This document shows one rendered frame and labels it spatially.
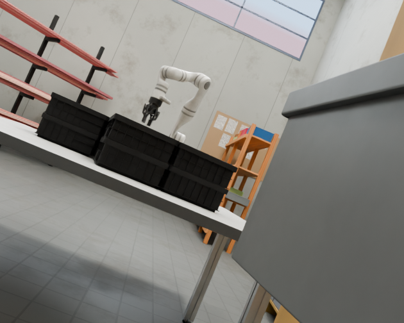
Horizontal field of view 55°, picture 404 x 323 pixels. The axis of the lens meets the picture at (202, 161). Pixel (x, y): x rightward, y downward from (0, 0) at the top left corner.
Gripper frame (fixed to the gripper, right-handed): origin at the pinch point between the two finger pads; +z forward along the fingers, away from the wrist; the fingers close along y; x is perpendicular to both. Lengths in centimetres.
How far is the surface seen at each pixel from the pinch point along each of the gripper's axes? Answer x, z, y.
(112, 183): 52, 33, 74
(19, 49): -436, -66, -209
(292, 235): 131, 23, 163
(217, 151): -232, -64, -587
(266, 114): -175, -185, -627
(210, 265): 53, 63, -43
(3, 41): -441, -65, -184
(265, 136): -73, -90, -393
